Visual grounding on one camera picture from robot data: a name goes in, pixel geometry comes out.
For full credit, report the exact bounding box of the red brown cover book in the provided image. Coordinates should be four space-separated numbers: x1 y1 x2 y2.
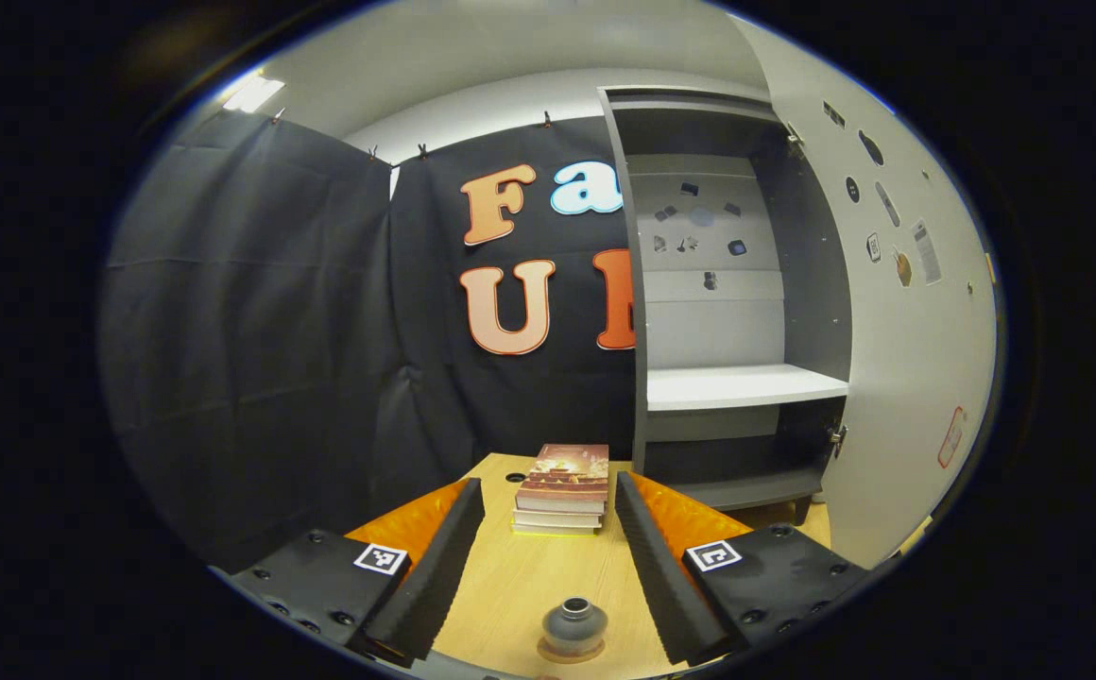
516 444 610 504

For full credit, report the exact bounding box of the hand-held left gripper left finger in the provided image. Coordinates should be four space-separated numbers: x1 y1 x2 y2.
227 477 486 670

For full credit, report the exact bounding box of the white cabinet shelf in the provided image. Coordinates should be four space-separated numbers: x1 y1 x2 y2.
645 364 849 413

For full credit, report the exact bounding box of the small ceiling light panel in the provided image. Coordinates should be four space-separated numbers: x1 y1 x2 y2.
220 74 286 116

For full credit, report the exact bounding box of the silver grey bottle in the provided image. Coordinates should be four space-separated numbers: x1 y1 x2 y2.
541 597 608 653

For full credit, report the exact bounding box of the black backdrop cloth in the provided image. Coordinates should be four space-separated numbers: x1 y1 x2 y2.
99 111 639 572

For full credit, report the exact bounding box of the round brown coaster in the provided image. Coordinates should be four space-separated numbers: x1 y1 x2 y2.
537 635 608 664

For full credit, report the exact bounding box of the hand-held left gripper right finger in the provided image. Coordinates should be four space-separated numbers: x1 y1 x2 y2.
614 470 870 667

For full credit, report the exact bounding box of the beige cabinet door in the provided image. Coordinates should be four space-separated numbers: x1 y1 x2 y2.
728 14 1001 568

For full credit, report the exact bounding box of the white paged book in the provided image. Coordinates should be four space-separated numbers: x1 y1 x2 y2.
513 501 606 528

